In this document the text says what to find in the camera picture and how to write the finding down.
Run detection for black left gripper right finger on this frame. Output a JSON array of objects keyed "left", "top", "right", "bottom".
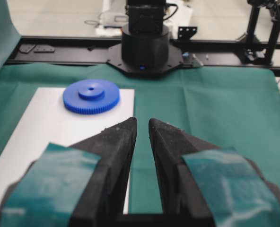
[{"left": 149, "top": 119, "right": 280, "bottom": 227}]

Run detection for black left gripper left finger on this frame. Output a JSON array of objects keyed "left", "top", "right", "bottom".
[{"left": 0, "top": 117, "right": 137, "bottom": 227}]

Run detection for small blue plastic gear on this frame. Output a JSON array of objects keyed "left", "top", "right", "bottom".
[{"left": 62, "top": 79, "right": 120, "bottom": 115}]

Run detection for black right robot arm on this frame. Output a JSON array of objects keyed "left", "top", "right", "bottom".
[{"left": 103, "top": 0, "right": 280, "bottom": 227}]

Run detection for black aluminium frame rail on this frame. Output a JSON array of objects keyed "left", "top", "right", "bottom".
[{"left": 6, "top": 36, "right": 280, "bottom": 77}]

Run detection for black corner bracket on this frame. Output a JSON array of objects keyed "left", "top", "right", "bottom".
[{"left": 177, "top": 26, "right": 198, "bottom": 41}]

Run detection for black frame upright post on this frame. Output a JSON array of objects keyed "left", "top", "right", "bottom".
[{"left": 243, "top": 0, "right": 280, "bottom": 66}]

